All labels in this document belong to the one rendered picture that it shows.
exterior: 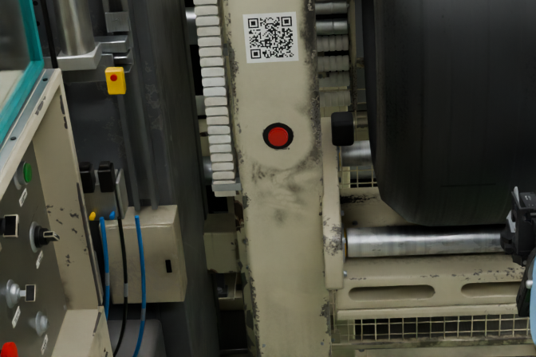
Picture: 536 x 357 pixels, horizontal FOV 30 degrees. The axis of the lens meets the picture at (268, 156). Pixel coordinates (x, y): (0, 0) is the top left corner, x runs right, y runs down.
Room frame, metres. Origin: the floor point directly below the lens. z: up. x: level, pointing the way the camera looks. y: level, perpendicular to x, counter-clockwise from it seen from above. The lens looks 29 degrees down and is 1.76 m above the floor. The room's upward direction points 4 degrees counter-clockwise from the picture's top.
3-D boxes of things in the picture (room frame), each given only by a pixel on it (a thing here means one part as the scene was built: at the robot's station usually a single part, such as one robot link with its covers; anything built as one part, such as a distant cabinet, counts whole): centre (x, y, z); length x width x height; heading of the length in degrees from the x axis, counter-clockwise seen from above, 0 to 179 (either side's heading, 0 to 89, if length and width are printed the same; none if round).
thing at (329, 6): (1.79, -0.08, 1.05); 0.20 x 0.15 x 0.30; 86
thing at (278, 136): (1.34, -0.02, 1.06); 0.03 x 0.02 x 0.03; 86
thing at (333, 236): (1.41, -0.10, 0.90); 0.40 x 0.03 x 0.10; 176
